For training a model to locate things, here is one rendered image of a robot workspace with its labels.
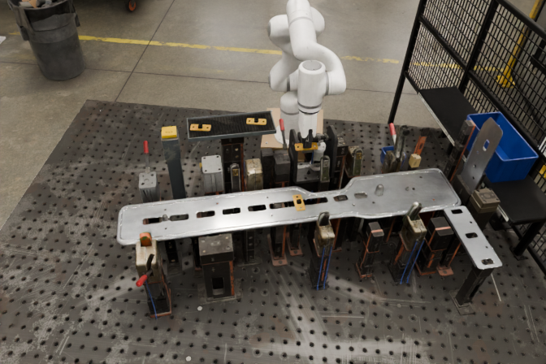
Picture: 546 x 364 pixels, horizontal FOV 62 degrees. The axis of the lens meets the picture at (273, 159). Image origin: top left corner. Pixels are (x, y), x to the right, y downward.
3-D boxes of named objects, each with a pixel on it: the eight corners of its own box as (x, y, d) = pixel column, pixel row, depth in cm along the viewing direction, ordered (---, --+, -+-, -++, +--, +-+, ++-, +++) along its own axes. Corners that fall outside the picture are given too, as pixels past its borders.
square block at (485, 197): (455, 257, 202) (483, 204, 177) (447, 242, 208) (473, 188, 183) (471, 254, 203) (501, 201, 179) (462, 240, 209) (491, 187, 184)
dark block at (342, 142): (326, 210, 219) (337, 146, 190) (322, 200, 224) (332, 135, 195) (336, 209, 220) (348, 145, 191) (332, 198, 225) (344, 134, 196)
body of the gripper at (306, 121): (296, 96, 157) (295, 122, 164) (301, 114, 149) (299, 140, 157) (318, 95, 157) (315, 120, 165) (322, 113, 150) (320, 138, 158)
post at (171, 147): (173, 210, 217) (160, 141, 186) (172, 198, 222) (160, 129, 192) (189, 208, 218) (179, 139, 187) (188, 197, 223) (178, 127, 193)
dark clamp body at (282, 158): (270, 226, 212) (272, 168, 185) (265, 205, 221) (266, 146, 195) (292, 223, 213) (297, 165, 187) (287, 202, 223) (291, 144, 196)
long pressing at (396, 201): (115, 253, 165) (114, 250, 163) (119, 205, 180) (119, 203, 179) (464, 207, 185) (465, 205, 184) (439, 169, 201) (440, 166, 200)
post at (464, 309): (460, 315, 182) (485, 276, 162) (448, 291, 190) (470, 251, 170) (474, 313, 183) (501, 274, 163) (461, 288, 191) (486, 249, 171)
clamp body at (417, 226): (392, 287, 191) (411, 236, 167) (381, 263, 199) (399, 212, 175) (411, 283, 192) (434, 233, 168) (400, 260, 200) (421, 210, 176)
